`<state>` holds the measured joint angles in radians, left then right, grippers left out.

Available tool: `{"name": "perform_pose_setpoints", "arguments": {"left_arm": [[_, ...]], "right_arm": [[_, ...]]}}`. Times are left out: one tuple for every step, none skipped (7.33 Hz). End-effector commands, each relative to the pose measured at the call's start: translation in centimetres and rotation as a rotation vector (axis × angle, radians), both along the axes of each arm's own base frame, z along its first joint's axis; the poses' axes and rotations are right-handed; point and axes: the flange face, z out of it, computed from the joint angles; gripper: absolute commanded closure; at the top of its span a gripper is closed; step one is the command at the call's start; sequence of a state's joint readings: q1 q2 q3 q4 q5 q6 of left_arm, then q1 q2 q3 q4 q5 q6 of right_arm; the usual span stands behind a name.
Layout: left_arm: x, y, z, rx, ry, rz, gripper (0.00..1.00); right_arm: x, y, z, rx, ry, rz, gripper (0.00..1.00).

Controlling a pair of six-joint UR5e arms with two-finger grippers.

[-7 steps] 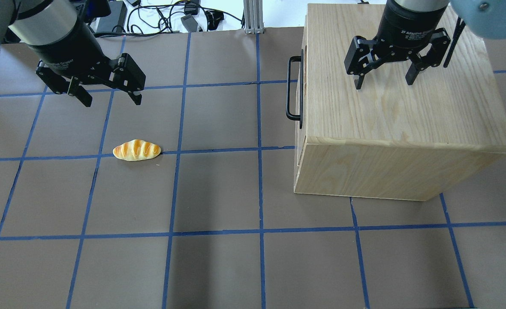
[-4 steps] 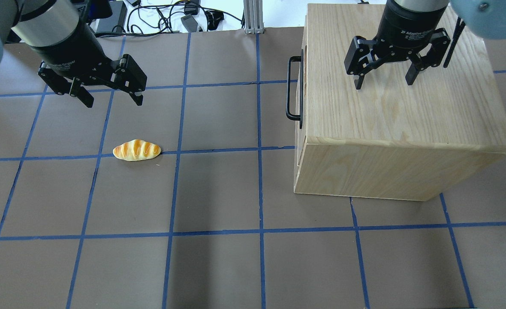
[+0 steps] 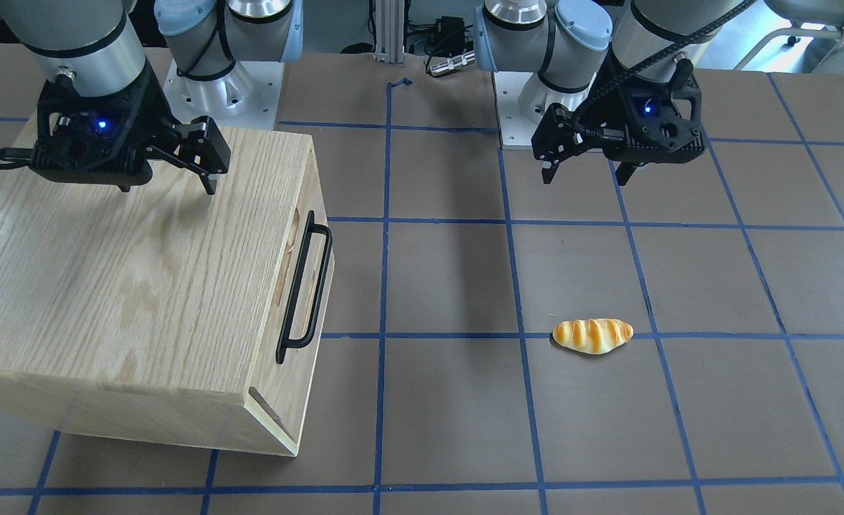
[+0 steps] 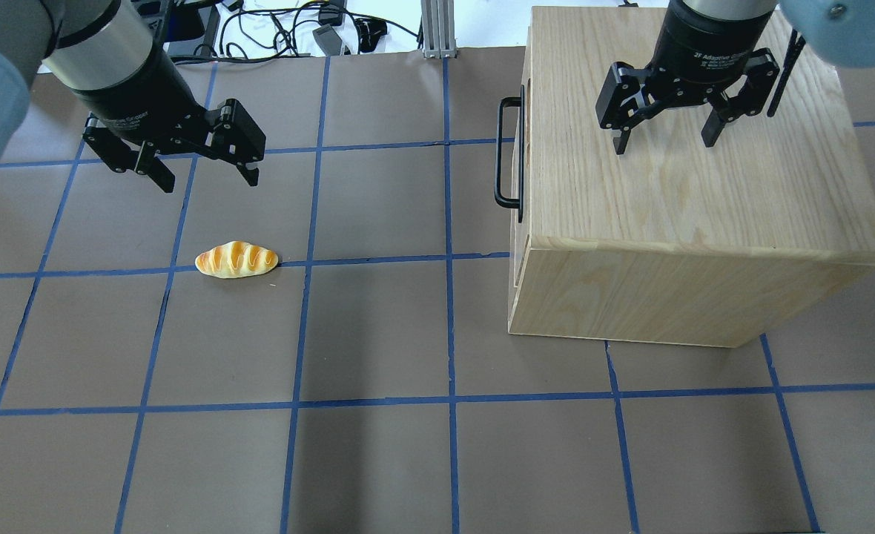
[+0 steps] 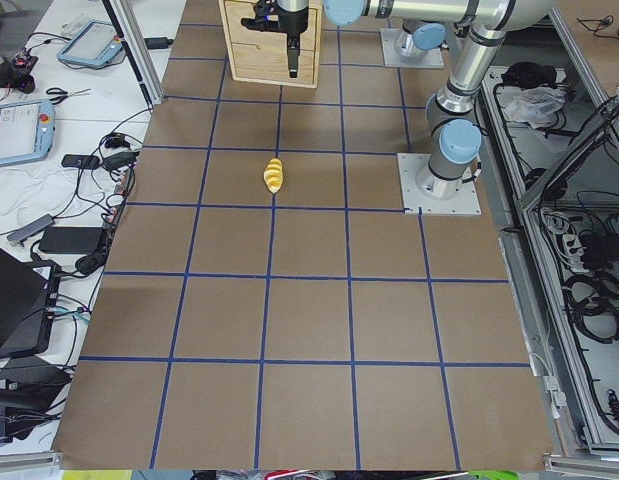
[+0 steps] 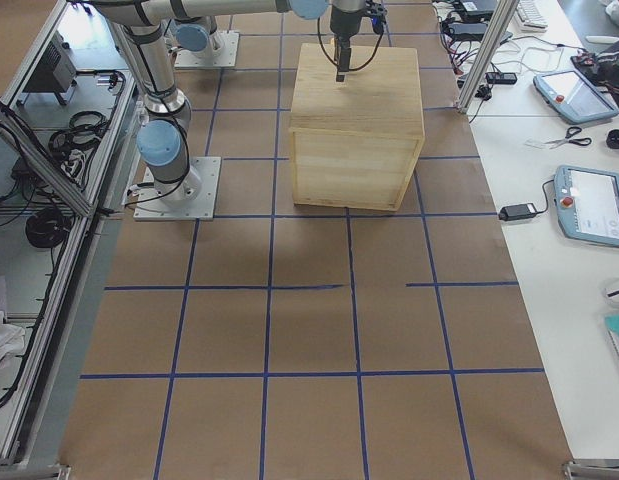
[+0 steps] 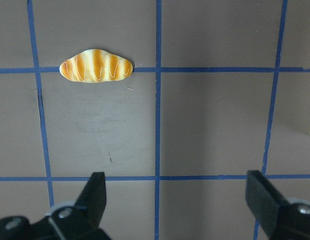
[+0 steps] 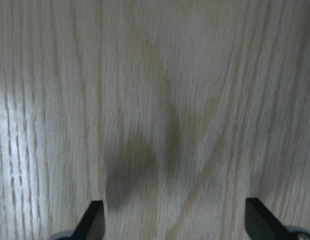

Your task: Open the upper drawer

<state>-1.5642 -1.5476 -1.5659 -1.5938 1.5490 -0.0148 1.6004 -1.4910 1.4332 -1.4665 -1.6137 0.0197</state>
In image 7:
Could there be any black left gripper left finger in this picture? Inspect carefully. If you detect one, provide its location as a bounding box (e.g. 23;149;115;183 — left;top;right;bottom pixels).
48;172;106;240

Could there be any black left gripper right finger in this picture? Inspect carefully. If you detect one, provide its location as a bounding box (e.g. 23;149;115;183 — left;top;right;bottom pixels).
245;170;310;240

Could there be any toy croissant bread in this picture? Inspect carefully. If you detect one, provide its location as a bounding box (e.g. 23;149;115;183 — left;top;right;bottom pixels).
59;49;133;84

